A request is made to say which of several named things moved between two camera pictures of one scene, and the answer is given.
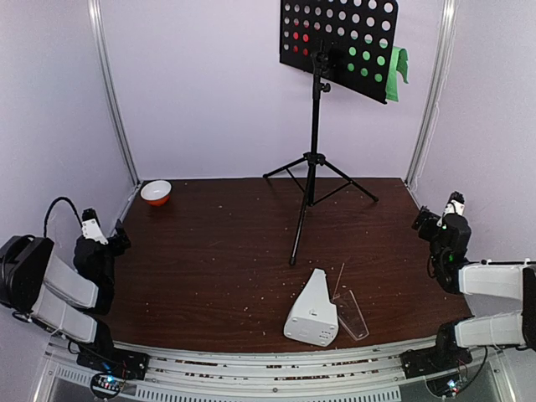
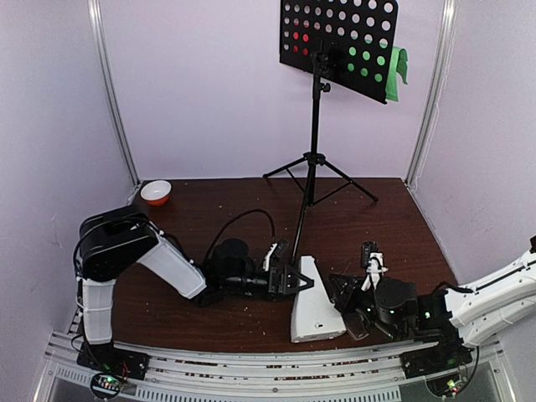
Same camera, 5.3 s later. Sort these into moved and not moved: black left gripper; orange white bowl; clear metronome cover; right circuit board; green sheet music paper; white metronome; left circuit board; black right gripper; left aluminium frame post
Moved: white metronome; black left gripper; black right gripper
Not moved: left aluminium frame post; green sheet music paper; orange white bowl; right circuit board; clear metronome cover; left circuit board
